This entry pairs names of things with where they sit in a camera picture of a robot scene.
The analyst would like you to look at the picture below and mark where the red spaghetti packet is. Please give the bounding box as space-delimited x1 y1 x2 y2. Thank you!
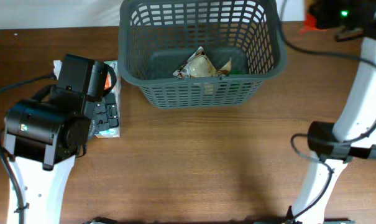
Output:
300 13 318 34

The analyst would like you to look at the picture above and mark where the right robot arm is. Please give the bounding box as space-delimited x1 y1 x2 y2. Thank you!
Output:
284 0 376 223

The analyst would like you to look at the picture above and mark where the Kleenex tissue multipack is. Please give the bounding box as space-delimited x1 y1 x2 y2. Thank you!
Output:
95 60 121 138

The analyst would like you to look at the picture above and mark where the grey plastic shopping basket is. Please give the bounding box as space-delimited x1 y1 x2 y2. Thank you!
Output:
118 0 287 109

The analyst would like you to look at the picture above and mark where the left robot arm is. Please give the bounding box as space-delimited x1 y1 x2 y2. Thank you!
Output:
0 54 117 223

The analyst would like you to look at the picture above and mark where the green lid jar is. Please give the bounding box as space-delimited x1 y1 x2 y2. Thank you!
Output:
229 70 244 75

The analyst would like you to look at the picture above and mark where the rice ball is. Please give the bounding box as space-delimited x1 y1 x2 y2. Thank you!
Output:
173 47 232 79

